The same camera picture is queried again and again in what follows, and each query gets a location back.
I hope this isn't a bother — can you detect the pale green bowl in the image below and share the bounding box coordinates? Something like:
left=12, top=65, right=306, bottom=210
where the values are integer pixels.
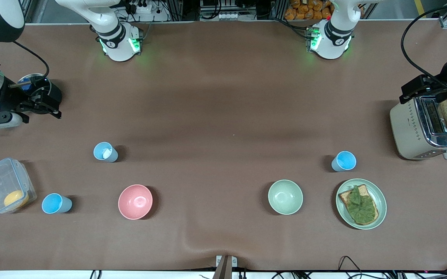
left=268, top=179, right=304, bottom=215

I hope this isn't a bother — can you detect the white power strip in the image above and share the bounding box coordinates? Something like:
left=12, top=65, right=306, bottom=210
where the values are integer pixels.
left=125, top=0, right=170, bottom=22

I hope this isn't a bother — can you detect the glass lid blue knob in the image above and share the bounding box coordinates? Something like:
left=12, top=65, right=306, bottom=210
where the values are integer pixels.
left=16, top=74, right=52, bottom=97

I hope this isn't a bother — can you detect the black saucepan blue handle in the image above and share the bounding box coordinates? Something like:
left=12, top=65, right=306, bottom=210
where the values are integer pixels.
left=16, top=74, right=62, bottom=115

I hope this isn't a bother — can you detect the beige chrome toaster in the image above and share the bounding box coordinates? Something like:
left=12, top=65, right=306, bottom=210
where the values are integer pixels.
left=389, top=95, right=447, bottom=160

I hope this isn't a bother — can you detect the pale green plate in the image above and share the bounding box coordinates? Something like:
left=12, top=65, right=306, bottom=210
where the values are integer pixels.
left=335, top=178, right=387, bottom=230

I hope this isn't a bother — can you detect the black looped cable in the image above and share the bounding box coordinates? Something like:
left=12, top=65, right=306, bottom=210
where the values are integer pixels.
left=338, top=255, right=363, bottom=279

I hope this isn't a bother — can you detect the toast slice under lettuce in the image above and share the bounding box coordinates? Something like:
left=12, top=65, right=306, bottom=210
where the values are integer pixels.
left=339, top=184, right=379, bottom=226

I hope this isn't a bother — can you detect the pink bowl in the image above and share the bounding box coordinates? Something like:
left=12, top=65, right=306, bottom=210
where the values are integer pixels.
left=118, top=184, right=153, bottom=220

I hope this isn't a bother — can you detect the light blue plastic cup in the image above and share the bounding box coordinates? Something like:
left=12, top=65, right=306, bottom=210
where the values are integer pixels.
left=93, top=142, right=119, bottom=163
left=41, top=193, right=73, bottom=214
left=331, top=151, right=357, bottom=172

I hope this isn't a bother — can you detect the green lettuce leaf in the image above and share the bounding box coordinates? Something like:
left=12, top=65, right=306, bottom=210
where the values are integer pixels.
left=348, top=186, right=377, bottom=224

